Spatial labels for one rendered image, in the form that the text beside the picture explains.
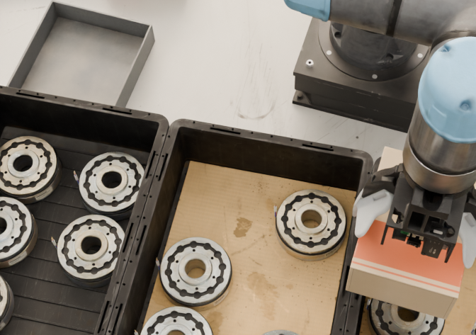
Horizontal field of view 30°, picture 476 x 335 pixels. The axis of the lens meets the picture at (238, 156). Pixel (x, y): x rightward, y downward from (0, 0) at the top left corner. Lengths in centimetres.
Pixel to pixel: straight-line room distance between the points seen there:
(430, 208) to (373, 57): 66
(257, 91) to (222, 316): 48
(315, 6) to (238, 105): 78
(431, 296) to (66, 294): 56
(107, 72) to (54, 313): 51
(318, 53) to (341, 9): 71
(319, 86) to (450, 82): 81
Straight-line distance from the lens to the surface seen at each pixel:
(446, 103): 72
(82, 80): 164
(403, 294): 103
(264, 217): 133
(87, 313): 131
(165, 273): 128
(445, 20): 80
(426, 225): 89
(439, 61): 73
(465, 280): 132
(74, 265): 130
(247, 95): 159
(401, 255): 101
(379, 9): 80
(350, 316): 118
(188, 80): 162
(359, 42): 147
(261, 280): 130
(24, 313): 133
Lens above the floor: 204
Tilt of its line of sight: 61 degrees down
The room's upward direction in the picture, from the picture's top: 4 degrees counter-clockwise
